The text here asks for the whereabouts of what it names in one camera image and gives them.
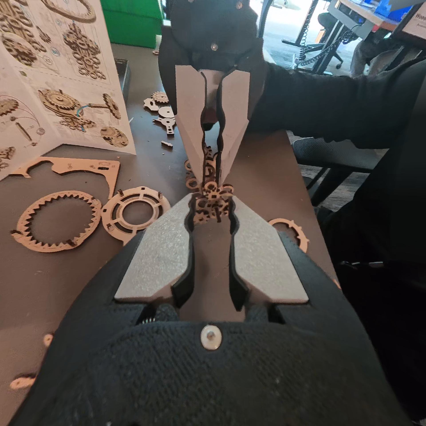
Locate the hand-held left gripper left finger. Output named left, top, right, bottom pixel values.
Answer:
left=114, top=195, right=194, bottom=309

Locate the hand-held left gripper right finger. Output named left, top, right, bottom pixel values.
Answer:
left=228, top=195, right=309, bottom=312

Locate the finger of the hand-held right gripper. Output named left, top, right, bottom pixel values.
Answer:
left=216, top=68, right=251, bottom=183
left=175, top=64, right=208, bottom=185

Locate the wooden ring cluster shaft assembly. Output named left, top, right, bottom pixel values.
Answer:
left=184, top=144, right=234, bottom=224

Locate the small wooden link piece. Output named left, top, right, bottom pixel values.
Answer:
left=9, top=374, right=36, bottom=391

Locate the person's right forearm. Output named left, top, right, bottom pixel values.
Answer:
left=263, top=57, right=426, bottom=150

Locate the person's right hand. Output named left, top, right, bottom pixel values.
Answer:
left=202, top=106, right=222, bottom=132

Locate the wooden disc with arms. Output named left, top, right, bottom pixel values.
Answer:
left=153, top=106, right=177, bottom=134

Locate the black product box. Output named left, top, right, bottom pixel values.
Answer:
left=114, top=58, right=131, bottom=101

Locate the green plastic bin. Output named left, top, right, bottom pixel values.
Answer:
left=101, top=0, right=164, bottom=49

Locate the grey office chair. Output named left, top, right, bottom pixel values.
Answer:
left=293, top=136, right=388, bottom=207

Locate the wooden offcut sheet curved cutout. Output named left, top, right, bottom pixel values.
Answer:
left=8, top=156, right=121, bottom=201

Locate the paper instruction booklet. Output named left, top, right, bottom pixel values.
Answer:
left=0, top=0, right=137, bottom=182

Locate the black framed tag placard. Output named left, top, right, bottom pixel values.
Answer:
left=398, top=0, right=426, bottom=38

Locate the notched wooden ring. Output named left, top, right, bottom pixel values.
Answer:
left=268, top=218, right=310, bottom=254

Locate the round slotted wooden frame plate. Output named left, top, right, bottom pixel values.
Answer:
left=101, top=186, right=171, bottom=246

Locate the black coiled cable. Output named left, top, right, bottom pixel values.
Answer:
left=298, top=25, right=355, bottom=67

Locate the wooden internal gear ring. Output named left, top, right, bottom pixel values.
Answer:
left=11, top=191, right=103, bottom=253

